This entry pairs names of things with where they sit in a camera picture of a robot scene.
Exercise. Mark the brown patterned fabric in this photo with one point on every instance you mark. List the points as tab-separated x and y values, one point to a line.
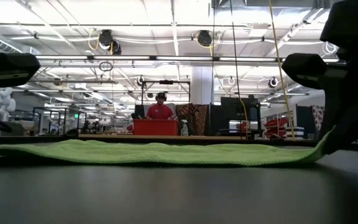
194	119

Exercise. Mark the red stacked bins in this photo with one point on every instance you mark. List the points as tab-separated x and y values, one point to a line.
275	127

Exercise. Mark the green microfiber towel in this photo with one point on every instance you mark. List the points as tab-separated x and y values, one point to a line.
166	152

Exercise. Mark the red plastic bin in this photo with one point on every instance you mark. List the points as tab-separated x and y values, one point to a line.
155	127

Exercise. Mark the black monitor cart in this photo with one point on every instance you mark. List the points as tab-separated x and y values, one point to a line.
238	109

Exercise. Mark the white polka dot fabric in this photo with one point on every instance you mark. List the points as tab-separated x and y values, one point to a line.
318	116

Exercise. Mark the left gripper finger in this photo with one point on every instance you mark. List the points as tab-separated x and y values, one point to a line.
14	67

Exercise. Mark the black camera rig frame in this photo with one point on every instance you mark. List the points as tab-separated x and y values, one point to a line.
166	82

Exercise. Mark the person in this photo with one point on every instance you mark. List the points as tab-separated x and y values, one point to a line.
160	112

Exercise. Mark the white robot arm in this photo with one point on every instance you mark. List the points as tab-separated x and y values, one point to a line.
3	102

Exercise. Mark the black white striped box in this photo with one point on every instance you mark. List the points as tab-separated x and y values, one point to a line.
294	132

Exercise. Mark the clear spray bottle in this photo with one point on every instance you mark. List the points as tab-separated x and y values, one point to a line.
184	129

